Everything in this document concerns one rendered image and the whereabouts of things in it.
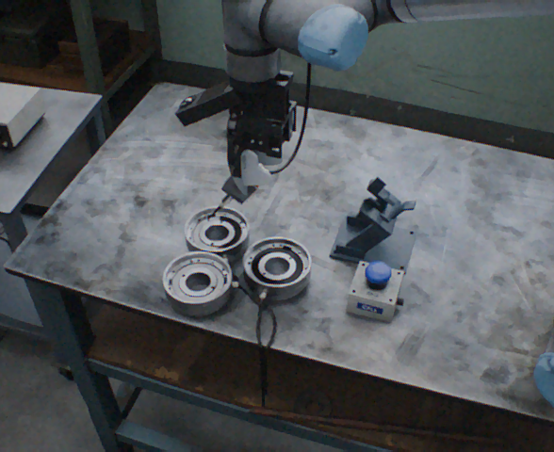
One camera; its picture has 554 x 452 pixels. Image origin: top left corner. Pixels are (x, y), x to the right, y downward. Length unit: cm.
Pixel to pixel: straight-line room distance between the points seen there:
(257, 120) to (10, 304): 117
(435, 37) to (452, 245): 151
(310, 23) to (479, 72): 188
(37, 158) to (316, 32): 96
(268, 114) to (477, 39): 170
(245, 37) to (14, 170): 85
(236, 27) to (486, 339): 58
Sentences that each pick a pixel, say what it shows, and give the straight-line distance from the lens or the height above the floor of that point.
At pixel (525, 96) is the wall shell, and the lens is 267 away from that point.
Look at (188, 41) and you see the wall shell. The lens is 293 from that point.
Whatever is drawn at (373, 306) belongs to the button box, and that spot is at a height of 83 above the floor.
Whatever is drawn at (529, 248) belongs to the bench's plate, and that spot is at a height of 80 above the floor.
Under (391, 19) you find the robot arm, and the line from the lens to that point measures 88.
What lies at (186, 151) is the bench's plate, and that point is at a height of 80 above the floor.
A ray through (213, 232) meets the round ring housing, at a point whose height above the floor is 81.
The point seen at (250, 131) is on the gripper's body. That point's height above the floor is 105.
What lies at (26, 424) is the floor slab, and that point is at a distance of 196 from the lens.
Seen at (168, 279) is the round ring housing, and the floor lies 83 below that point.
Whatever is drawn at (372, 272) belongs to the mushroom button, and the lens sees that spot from 100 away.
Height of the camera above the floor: 161
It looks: 44 degrees down
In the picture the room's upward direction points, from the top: 1 degrees counter-clockwise
